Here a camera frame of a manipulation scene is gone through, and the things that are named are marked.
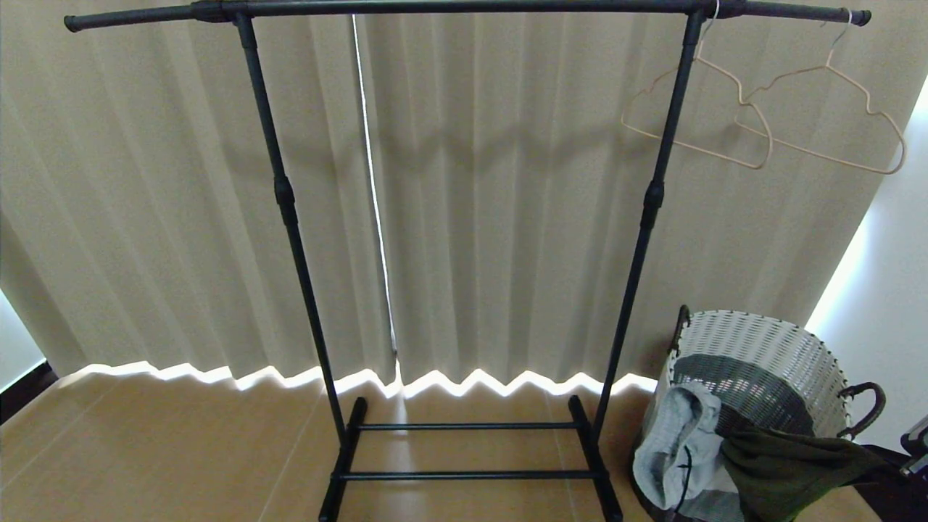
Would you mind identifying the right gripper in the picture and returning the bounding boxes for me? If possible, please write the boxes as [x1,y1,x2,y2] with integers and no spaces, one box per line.
[899,413,928,479]

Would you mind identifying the green long-sleeved shirt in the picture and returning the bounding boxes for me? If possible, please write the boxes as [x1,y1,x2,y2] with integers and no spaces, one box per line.
[714,410,890,522]

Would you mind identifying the pink clothes hanger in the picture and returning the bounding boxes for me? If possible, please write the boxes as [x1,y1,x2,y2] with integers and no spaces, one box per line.
[734,9,908,176]
[621,2,774,171]

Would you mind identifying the white laundry basket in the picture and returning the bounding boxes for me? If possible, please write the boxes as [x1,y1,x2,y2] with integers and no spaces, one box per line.
[629,304,887,522]

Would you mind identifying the black clothes rack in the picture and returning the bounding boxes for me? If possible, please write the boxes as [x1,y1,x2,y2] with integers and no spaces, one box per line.
[64,0,872,522]

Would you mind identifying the pale grey shorts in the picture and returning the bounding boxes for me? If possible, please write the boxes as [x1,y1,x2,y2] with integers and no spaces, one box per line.
[632,381,734,520]

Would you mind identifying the beige curtain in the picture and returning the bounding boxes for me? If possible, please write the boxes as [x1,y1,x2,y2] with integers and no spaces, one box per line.
[0,0,928,398]

